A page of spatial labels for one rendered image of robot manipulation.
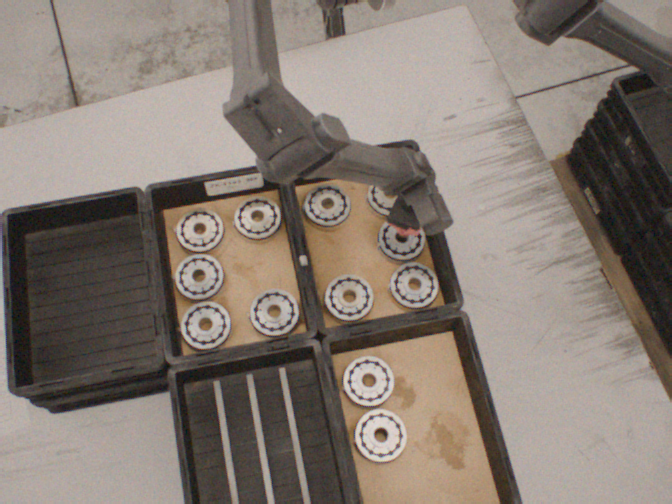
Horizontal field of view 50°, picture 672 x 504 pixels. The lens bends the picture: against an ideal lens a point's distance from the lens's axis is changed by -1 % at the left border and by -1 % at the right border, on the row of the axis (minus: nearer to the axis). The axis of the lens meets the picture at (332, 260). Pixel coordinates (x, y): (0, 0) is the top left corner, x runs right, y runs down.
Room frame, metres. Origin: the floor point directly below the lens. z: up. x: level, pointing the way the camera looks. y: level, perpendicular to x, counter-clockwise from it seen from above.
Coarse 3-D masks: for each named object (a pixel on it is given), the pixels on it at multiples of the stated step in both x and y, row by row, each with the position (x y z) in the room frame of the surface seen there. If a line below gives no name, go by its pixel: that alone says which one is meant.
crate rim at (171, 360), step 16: (192, 176) 0.72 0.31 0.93; (208, 176) 0.72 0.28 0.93; (224, 176) 0.72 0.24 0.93; (144, 192) 0.67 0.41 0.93; (288, 208) 0.66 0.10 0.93; (288, 224) 0.62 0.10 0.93; (160, 272) 0.50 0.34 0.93; (304, 272) 0.52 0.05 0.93; (160, 288) 0.46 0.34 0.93; (304, 288) 0.49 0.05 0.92; (160, 304) 0.43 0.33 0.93; (288, 336) 0.38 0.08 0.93; (304, 336) 0.39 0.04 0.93; (208, 352) 0.34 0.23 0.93; (224, 352) 0.34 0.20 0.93
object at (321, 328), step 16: (384, 144) 0.83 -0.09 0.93; (400, 144) 0.83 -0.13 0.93; (416, 144) 0.84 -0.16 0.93; (288, 192) 0.70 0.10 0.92; (304, 240) 0.59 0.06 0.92; (448, 256) 0.58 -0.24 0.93; (448, 272) 0.54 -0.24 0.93; (320, 304) 0.45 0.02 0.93; (448, 304) 0.47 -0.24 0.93; (320, 320) 0.42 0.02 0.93; (368, 320) 0.43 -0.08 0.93; (384, 320) 0.43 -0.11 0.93; (400, 320) 0.43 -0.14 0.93
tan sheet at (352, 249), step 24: (360, 192) 0.76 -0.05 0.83; (360, 216) 0.70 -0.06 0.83; (312, 240) 0.63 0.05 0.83; (336, 240) 0.64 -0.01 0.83; (360, 240) 0.64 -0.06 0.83; (312, 264) 0.58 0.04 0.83; (336, 264) 0.58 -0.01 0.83; (360, 264) 0.58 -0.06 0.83; (384, 264) 0.59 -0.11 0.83; (432, 264) 0.60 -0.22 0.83; (384, 288) 0.53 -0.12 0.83; (384, 312) 0.48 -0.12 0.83
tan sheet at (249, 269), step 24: (264, 192) 0.74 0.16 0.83; (168, 216) 0.67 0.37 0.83; (168, 240) 0.61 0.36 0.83; (240, 240) 0.62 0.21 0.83; (240, 264) 0.56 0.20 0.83; (264, 264) 0.57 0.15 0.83; (288, 264) 0.57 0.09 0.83; (240, 288) 0.51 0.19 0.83; (264, 288) 0.51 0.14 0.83; (288, 288) 0.52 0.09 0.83; (240, 312) 0.46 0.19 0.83; (240, 336) 0.40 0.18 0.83
